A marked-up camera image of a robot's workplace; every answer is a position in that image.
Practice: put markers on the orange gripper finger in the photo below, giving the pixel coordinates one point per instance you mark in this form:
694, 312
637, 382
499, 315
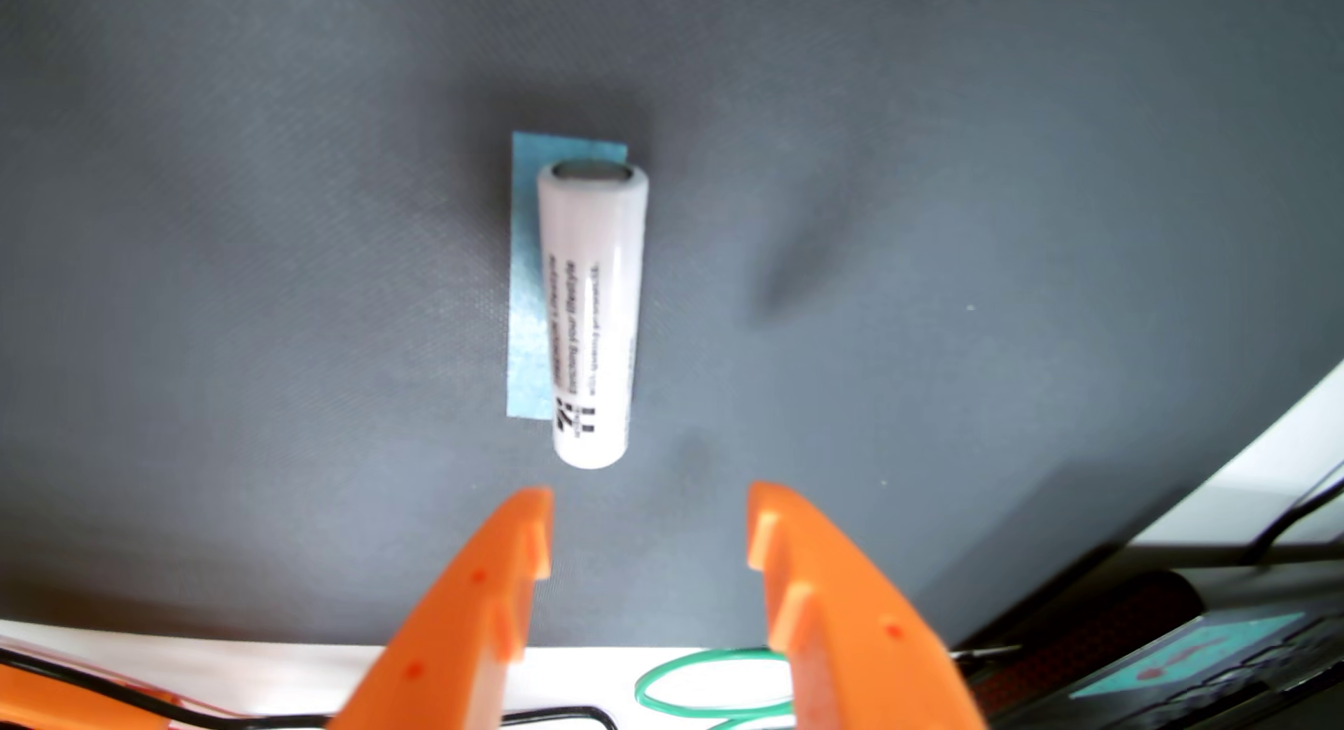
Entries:
850, 636
462, 625

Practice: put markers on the white cylindrical battery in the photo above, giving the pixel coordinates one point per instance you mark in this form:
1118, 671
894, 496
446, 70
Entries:
593, 321

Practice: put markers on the black Dell laptop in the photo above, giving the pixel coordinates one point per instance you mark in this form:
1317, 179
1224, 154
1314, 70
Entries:
1155, 656

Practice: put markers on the light blue paper marker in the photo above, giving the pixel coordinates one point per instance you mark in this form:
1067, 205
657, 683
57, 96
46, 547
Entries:
525, 289

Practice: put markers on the orange plastic robot part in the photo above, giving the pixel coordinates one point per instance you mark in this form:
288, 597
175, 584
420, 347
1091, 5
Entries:
52, 704

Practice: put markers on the dark grey table mat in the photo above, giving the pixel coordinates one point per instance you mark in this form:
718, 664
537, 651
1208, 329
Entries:
210, 289

